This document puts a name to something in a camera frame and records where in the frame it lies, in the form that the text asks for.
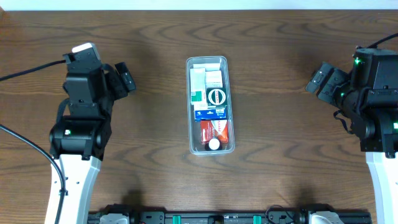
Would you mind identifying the white green medicine box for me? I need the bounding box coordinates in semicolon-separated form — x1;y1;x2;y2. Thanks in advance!
190;68;206;105

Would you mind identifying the green round-logo box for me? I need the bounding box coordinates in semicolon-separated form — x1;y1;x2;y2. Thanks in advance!
206;88;228;106

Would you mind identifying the blue tall box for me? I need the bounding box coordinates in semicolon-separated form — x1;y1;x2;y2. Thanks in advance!
193;70;228;121

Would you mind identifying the red medicine box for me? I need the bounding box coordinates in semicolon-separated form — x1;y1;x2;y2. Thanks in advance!
200;119;229;144

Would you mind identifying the clear plastic container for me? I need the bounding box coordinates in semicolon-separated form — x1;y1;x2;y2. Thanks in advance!
186;56;236;156

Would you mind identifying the dark bottle white cap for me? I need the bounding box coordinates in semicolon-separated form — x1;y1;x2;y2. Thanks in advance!
205;138;222;151

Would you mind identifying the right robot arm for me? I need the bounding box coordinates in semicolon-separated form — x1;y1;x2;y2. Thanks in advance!
305;58;397;223

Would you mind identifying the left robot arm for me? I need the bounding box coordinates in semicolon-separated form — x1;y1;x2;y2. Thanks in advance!
45;62;136;223

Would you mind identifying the left black cable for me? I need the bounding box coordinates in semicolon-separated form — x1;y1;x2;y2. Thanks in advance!
0;59;68;224

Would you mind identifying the black mounting rail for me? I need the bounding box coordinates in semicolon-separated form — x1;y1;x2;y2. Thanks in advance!
87;203;373;224

